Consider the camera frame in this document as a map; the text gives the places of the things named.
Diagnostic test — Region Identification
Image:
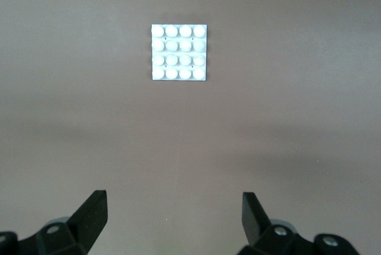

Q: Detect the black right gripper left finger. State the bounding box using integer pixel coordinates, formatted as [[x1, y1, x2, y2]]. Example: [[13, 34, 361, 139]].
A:
[[0, 189, 107, 255]]

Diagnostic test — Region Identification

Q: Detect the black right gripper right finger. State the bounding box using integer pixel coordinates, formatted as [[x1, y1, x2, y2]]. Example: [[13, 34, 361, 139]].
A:
[[238, 192, 361, 255]]

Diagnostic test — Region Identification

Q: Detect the white studded base plate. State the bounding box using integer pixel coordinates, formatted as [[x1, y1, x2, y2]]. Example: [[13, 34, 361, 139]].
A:
[[151, 24, 208, 82]]

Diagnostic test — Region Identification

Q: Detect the brown paper table cover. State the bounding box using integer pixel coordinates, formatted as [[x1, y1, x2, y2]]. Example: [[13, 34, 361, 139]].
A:
[[0, 0, 381, 255]]

